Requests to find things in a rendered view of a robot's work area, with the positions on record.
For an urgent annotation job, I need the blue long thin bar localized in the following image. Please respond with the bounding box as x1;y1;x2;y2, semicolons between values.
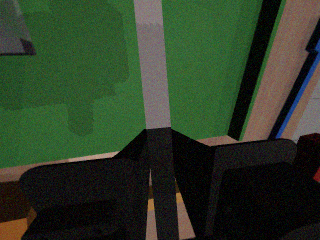
268;18;320;139

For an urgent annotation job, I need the red putter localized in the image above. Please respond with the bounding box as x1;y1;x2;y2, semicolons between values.
134;0;179;240

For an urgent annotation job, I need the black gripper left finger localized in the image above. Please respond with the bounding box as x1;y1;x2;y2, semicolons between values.
19;129;150;240

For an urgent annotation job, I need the green mat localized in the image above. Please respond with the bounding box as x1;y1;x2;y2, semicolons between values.
0;0;263;169

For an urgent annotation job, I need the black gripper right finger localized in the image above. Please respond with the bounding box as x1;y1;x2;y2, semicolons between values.
171;129;297;237

